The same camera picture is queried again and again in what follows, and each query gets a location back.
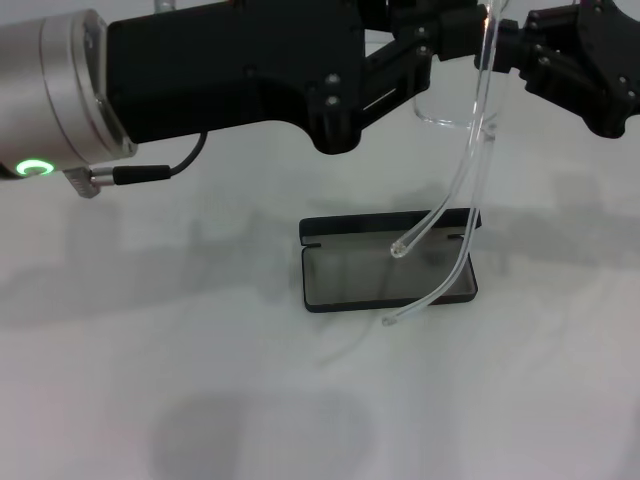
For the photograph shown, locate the clear transparent glasses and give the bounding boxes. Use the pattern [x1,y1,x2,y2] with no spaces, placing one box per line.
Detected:
[382,0,512,329]

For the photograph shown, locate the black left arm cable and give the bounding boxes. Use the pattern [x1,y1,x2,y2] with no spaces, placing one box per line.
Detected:
[63,130,209,200]

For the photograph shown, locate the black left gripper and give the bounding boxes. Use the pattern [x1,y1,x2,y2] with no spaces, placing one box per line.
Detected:
[106,0,367,156]

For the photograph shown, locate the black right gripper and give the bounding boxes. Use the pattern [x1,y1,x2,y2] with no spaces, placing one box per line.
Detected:
[498,0,640,137]

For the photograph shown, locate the black glasses case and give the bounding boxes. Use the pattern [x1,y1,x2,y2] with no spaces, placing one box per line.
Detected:
[298,206,483,315]

